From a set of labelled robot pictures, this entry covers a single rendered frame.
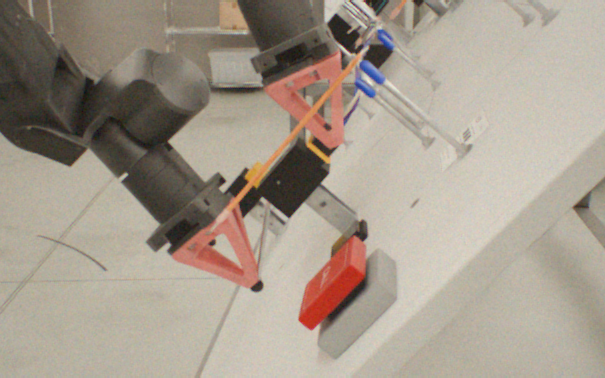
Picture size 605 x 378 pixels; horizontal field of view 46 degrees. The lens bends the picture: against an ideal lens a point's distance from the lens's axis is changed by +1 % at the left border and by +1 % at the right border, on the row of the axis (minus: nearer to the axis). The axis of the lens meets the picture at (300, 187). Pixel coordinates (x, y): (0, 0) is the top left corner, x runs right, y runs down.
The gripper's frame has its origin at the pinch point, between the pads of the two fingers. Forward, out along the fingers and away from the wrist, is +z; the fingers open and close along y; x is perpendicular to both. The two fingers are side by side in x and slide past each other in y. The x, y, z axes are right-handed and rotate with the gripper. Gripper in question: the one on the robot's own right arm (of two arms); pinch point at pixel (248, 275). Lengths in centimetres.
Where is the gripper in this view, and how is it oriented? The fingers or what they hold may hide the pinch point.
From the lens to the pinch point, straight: 68.0
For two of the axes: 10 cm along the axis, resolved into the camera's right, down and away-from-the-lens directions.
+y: 0.7, -2.5, 9.6
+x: -7.6, 6.2, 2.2
